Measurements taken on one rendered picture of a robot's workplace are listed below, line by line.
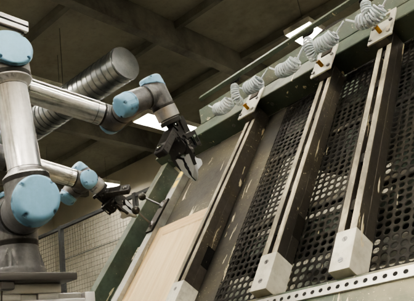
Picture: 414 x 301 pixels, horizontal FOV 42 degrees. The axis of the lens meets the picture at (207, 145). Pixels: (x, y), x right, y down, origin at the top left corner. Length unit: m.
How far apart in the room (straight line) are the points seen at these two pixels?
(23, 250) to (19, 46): 0.54
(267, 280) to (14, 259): 0.66
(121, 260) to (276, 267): 1.22
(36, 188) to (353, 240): 0.79
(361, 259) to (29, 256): 0.83
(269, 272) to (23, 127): 0.76
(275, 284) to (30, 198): 0.68
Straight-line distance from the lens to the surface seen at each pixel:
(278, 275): 1.53
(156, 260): 2.28
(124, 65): 5.01
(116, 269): 2.59
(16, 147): 1.43
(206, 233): 1.97
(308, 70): 2.31
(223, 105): 2.43
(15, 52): 1.52
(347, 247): 1.37
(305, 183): 1.76
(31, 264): 1.47
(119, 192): 2.39
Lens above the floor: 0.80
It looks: 21 degrees up
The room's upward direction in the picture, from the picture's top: 9 degrees counter-clockwise
